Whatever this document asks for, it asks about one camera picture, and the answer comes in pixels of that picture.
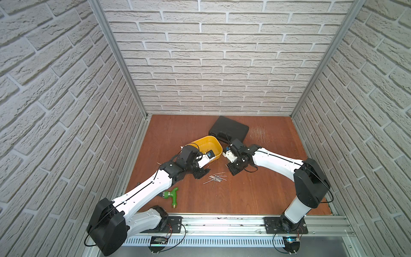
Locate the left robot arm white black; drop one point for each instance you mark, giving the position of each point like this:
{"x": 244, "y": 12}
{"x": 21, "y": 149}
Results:
{"x": 113, "y": 221}

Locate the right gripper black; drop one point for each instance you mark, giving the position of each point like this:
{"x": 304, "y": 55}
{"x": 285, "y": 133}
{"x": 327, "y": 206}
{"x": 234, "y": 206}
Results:
{"x": 232, "y": 171}

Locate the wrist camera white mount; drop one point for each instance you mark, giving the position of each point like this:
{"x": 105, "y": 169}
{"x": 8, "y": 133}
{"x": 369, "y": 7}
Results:
{"x": 229, "y": 155}
{"x": 206, "y": 158}

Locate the black plastic tool case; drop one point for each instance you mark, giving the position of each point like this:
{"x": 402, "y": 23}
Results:
{"x": 226, "y": 130}

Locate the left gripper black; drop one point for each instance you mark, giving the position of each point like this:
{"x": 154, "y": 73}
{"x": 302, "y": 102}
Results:
{"x": 199, "y": 170}

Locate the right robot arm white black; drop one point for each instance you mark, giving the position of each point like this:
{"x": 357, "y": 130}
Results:
{"x": 311, "y": 183}

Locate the left aluminium corner post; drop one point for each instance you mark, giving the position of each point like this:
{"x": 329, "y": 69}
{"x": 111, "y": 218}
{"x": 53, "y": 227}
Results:
{"x": 110, "y": 37}

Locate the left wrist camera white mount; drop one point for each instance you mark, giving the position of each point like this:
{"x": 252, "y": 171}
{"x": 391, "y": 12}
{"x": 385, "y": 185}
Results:
{"x": 206, "y": 158}

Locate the aluminium front rail frame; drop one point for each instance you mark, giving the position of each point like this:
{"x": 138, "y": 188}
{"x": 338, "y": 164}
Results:
{"x": 217, "y": 230}

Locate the right controller board with cable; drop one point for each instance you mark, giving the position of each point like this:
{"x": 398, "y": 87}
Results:
{"x": 291, "y": 244}

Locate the aluminium corner post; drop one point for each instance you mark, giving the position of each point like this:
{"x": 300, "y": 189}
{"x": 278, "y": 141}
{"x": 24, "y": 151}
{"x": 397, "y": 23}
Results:
{"x": 346, "y": 24}
{"x": 110, "y": 37}

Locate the right aluminium corner post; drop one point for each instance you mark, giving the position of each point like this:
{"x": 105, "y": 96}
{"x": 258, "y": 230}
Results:
{"x": 346, "y": 24}

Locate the left controller board with cable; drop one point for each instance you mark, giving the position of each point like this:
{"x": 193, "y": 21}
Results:
{"x": 158, "y": 243}

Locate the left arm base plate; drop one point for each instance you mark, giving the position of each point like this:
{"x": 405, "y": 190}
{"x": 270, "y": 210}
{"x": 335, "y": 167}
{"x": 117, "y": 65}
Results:
{"x": 167, "y": 224}

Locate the yellow plastic storage box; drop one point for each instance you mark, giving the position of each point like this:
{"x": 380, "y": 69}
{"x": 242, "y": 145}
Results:
{"x": 208, "y": 143}

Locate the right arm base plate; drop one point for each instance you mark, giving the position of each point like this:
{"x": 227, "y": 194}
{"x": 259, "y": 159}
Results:
{"x": 280, "y": 225}

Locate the controller board with cable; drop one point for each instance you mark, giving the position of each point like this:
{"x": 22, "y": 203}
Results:
{"x": 291, "y": 244}
{"x": 158, "y": 243}

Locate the steel nail bundle nail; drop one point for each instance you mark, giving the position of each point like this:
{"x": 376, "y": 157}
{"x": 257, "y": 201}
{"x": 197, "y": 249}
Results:
{"x": 216, "y": 178}

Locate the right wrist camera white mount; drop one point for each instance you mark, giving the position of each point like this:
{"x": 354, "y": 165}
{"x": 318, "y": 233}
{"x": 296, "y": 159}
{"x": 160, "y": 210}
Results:
{"x": 229, "y": 155}

